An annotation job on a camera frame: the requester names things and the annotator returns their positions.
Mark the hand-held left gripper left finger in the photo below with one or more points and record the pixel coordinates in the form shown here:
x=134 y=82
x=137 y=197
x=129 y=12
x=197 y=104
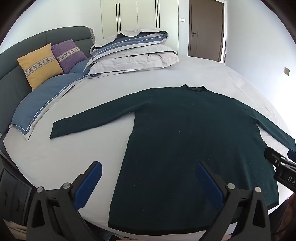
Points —
x=90 y=183

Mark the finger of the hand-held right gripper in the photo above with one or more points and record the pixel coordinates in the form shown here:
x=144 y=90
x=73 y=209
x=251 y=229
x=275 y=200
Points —
x=274 y=157
x=291 y=154

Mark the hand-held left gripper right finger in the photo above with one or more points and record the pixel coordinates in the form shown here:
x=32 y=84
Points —
x=208 y=183

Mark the dark green sweater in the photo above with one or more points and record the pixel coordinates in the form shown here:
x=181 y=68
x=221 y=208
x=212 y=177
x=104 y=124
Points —
x=185 y=139

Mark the person's right forearm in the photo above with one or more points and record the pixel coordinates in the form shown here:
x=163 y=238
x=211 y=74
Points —
x=289 y=214

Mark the bed with grey sheet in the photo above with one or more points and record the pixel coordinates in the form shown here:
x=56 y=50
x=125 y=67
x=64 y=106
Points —
x=69 y=150

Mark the dark nightstand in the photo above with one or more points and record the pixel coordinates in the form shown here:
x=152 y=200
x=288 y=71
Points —
x=12 y=197

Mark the blue pillow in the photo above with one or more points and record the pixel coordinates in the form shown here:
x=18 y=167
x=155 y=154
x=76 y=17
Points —
x=44 y=97

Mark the thin pole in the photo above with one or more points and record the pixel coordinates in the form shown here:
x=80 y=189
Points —
x=224 y=52

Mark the yellow patterned cushion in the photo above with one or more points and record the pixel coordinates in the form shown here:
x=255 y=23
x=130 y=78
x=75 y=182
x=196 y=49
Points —
x=40 y=64

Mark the purple patterned cushion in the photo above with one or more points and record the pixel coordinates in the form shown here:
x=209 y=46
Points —
x=68 y=54

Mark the grey pillow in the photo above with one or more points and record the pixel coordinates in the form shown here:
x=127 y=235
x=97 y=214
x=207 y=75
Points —
x=152 y=52

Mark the brown door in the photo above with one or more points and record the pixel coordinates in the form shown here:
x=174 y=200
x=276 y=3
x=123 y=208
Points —
x=207 y=27

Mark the white wardrobe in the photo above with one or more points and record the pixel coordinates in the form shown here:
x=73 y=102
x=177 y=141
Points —
x=143 y=16

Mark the beige wall socket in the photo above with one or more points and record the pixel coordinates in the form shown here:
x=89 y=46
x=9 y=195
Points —
x=287 y=71

